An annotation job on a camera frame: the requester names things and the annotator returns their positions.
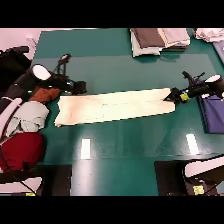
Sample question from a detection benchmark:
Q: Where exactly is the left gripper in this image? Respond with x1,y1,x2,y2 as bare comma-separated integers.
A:
72,80,88,97

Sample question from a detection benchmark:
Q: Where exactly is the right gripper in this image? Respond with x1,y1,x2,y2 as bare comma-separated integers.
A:
170,87,192,104

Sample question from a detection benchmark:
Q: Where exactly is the cream garment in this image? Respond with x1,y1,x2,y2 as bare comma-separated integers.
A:
53,87,177,128

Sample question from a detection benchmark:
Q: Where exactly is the rust brown garment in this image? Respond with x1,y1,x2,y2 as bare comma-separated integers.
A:
29,86,63,105

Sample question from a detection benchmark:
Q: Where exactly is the pale grey garment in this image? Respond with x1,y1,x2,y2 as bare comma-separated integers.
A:
4,100,51,138

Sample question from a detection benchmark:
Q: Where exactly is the white garment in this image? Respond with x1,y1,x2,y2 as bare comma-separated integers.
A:
194,28,224,44
130,30,163,58

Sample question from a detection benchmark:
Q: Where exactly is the light blue garment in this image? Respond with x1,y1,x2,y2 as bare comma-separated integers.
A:
212,40,224,65

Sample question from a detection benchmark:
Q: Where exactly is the beige garment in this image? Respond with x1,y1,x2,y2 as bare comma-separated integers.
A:
157,28,192,48

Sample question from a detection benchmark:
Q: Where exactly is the dark grey garment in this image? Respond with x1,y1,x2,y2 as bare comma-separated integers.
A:
129,28,167,50

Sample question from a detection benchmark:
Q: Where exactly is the red garment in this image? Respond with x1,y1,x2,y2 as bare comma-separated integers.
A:
0,131,46,173

